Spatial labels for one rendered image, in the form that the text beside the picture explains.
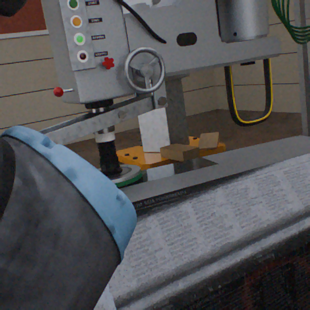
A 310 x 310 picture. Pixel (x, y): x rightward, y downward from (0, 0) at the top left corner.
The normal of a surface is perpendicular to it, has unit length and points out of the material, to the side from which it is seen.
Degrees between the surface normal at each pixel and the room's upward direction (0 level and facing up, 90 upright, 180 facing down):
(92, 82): 90
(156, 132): 90
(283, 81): 90
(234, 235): 45
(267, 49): 90
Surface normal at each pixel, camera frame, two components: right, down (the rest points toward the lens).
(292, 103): -0.86, 0.23
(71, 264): 0.65, 0.07
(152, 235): 0.18, -0.58
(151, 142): -0.58, 0.26
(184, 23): 0.46, 0.13
